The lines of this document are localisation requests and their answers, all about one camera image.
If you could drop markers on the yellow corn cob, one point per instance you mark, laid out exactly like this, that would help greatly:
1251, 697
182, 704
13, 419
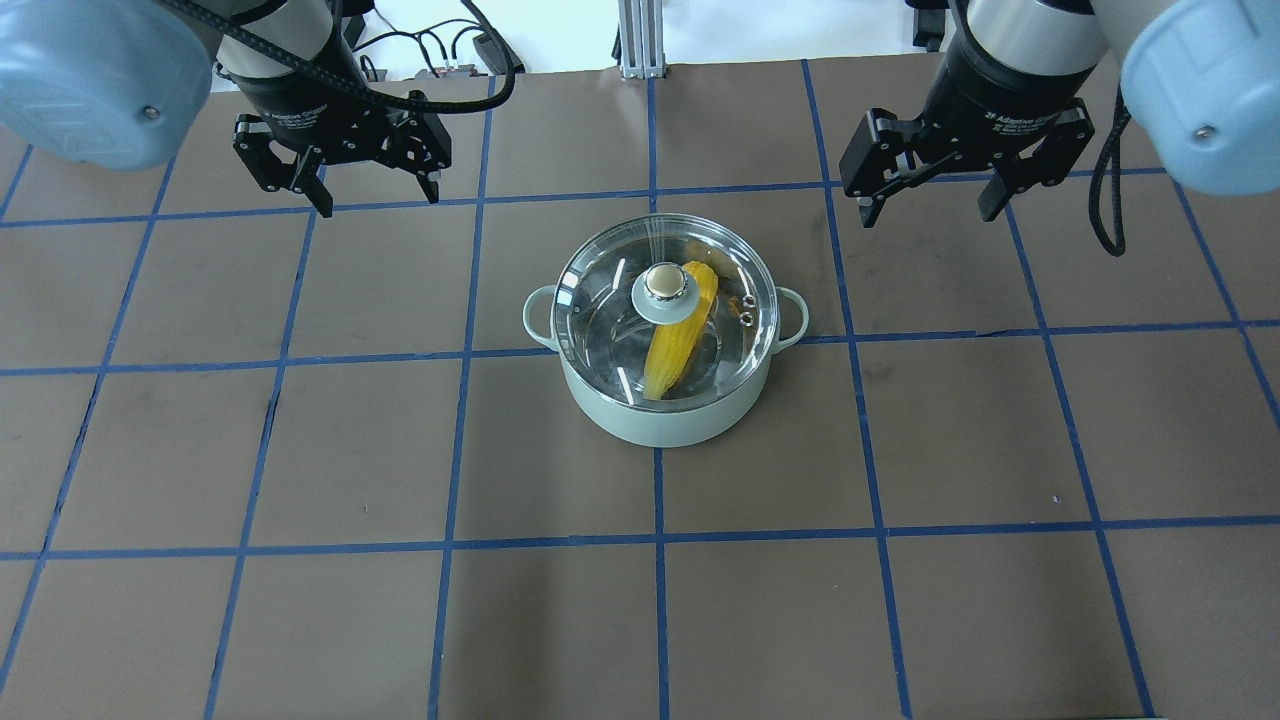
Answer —
673, 345

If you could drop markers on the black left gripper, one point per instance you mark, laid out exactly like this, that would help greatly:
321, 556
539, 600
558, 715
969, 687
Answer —
292, 97

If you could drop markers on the white electric cooking pot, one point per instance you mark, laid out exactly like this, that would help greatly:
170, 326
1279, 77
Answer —
660, 410

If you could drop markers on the glass pot lid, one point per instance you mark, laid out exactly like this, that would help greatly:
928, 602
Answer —
665, 310

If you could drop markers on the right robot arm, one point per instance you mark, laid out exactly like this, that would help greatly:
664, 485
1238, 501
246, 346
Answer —
1201, 78

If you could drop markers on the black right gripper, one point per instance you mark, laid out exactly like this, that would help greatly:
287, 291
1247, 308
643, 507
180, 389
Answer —
1000, 92

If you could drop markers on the aluminium frame post top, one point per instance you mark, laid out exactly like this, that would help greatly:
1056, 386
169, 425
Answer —
640, 40

